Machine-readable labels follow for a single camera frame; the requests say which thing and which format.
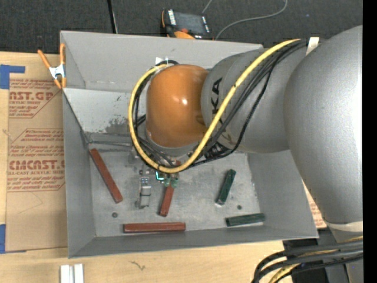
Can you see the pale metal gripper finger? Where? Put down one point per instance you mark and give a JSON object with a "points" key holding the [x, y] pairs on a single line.
{"points": [[148, 191], [140, 200]]}

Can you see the red-brown flat block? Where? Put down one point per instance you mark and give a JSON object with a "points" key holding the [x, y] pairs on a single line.
{"points": [[106, 175], [166, 200], [154, 227]]}

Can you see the grey metal bin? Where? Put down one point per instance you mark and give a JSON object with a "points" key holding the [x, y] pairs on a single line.
{"points": [[194, 199]]}

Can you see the brown cardboard board, red print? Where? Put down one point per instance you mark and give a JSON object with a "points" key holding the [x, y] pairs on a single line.
{"points": [[32, 211]]}

